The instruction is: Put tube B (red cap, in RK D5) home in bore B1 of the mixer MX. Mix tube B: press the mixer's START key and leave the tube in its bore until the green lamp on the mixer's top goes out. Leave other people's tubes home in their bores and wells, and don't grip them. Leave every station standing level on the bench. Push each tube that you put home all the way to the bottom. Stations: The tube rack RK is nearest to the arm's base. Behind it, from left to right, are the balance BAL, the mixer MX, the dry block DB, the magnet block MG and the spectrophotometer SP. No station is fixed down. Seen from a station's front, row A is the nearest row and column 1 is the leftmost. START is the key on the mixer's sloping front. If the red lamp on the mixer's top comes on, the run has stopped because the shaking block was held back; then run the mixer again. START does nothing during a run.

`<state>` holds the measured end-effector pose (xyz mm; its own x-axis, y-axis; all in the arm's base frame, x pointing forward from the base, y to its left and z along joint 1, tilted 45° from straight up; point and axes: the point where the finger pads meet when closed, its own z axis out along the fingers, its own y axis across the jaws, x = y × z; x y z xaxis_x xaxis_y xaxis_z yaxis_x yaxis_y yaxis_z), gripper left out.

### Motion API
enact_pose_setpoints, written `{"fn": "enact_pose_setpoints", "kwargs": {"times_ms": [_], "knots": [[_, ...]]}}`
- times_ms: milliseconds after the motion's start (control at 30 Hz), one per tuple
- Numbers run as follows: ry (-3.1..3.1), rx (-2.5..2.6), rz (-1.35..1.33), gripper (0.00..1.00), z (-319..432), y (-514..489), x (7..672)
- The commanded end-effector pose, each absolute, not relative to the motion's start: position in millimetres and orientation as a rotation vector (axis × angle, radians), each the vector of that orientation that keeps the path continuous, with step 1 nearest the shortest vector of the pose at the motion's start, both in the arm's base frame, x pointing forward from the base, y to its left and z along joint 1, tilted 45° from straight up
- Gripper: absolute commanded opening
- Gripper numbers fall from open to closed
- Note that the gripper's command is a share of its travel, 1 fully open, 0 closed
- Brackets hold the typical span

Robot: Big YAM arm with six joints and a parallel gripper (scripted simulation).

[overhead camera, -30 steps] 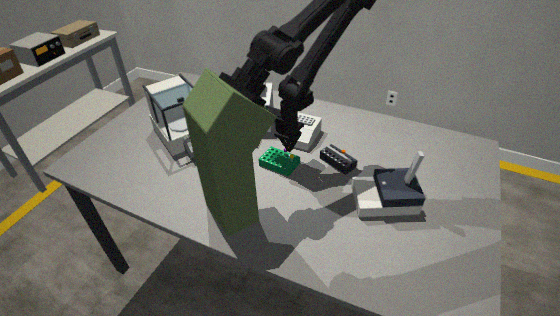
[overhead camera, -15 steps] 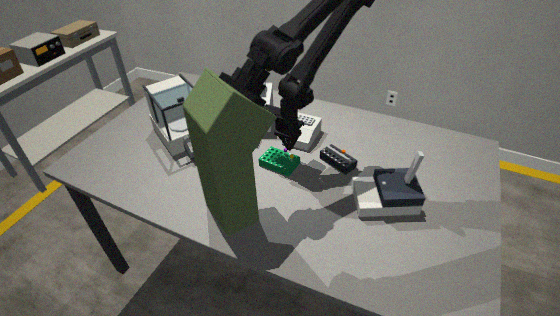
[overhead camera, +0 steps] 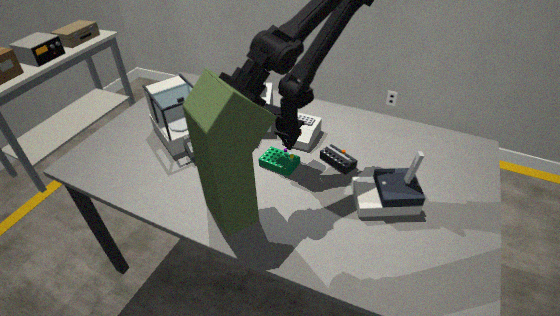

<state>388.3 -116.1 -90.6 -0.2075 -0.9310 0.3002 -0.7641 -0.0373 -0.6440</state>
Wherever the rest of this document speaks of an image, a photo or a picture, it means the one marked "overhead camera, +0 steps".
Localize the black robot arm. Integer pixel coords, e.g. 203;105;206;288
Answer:
219;0;374;131

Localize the green tube rack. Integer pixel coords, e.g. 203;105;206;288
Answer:
259;146;300;177

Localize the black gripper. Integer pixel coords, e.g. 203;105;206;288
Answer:
274;113;304;150

